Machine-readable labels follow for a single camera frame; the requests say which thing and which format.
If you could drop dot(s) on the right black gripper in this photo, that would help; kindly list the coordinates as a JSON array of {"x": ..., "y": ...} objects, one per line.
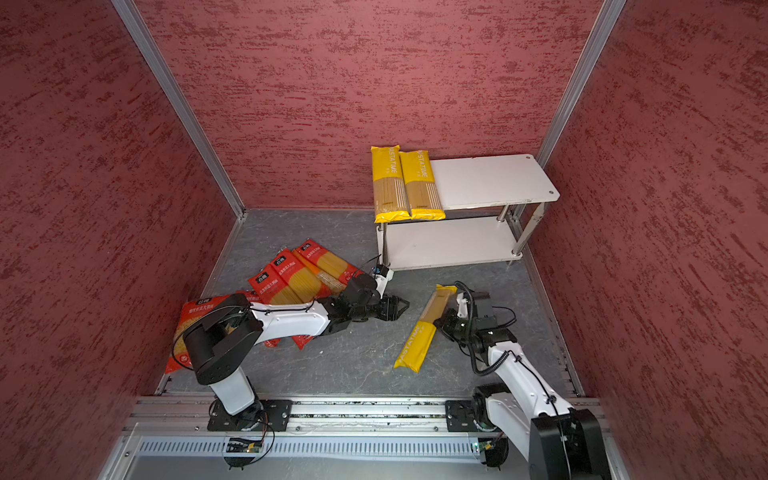
[{"x": 445, "y": 324}]

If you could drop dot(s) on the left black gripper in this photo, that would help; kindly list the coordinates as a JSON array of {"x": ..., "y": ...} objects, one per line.
[{"x": 392, "y": 304}]

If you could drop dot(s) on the yellow spaghetti bag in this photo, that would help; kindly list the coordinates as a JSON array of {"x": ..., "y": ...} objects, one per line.
[
  {"x": 390, "y": 198},
  {"x": 418, "y": 343},
  {"x": 421, "y": 189}
]

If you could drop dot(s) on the red spaghetti bag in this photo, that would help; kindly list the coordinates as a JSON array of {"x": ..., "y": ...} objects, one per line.
[
  {"x": 329, "y": 262},
  {"x": 272, "y": 289},
  {"x": 299, "y": 277}
]

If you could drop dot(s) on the red spaghetti bag front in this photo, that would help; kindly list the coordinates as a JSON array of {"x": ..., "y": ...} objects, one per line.
[{"x": 272, "y": 289}]

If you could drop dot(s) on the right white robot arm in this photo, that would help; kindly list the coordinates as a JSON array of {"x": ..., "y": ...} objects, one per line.
[{"x": 565, "y": 442}]

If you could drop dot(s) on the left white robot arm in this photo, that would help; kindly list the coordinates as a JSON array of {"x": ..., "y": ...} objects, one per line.
[{"x": 218, "y": 343}]

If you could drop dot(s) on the orange pasta bag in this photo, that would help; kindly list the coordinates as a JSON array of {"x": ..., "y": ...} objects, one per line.
[{"x": 333, "y": 285}]

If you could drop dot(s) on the white two-tier shelf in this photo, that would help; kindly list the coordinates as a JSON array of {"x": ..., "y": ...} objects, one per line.
[{"x": 493, "y": 205}]

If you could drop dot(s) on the large red macaroni bag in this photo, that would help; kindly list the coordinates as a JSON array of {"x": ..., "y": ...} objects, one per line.
[{"x": 191, "y": 312}]

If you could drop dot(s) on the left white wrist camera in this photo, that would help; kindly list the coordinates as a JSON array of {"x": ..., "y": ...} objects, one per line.
[{"x": 382, "y": 276}]

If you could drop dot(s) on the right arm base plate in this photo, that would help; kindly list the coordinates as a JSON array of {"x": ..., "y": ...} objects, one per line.
[{"x": 467, "y": 416}]

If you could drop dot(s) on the right circuit board with wires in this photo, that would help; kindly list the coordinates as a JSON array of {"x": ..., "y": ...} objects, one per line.
[{"x": 491, "y": 452}]

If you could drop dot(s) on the circuit board with wires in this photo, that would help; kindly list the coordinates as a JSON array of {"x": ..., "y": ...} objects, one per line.
[
  {"x": 491, "y": 452},
  {"x": 243, "y": 452}
]

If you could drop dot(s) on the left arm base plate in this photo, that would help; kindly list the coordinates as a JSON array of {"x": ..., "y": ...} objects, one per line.
[{"x": 276, "y": 414}]

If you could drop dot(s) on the left circuit board with wires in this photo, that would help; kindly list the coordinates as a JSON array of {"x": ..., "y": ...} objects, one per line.
[{"x": 243, "y": 452}]

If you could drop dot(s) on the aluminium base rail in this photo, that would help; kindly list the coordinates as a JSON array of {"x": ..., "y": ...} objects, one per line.
[{"x": 324, "y": 416}]

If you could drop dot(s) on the left aluminium corner post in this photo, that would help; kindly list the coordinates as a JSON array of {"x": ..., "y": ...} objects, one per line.
[{"x": 138, "y": 30}]

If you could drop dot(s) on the aluminium corner post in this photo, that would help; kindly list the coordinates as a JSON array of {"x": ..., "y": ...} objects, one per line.
[
  {"x": 138, "y": 30},
  {"x": 601, "y": 30}
]

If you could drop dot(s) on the right aluminium corner post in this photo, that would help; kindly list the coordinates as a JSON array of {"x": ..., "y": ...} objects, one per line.
[{"x": 601, "y": 30}]

